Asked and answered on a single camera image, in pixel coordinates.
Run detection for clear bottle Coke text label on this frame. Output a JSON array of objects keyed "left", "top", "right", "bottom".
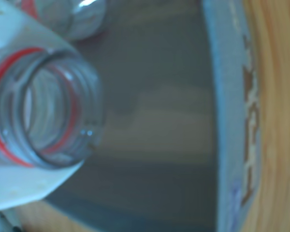
[{"left": 20, "top": 0, "right": 107, "bottom": 41}]

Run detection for clear bottle Coca-Cola script label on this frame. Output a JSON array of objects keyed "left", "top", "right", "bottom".
[{"left": 0, "top": 47, "right": 103, "bottom": 171}]

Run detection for grey cardboard box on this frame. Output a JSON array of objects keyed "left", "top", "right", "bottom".
[{"left": 42, "top": 0, "right": 265, "bottom": 232}]

